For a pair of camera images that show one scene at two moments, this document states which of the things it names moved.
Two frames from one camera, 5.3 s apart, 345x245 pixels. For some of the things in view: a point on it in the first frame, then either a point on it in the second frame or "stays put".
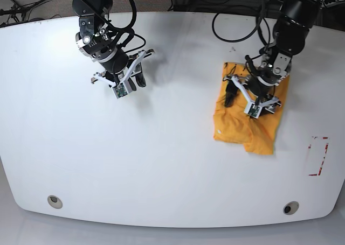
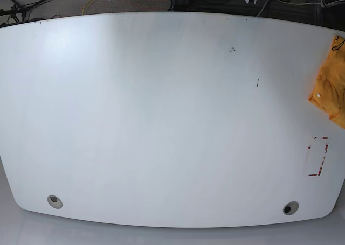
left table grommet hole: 55,202 stays put
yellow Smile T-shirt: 259,134 to 329,93
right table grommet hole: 290,208 stays put
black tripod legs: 16,9 stays put
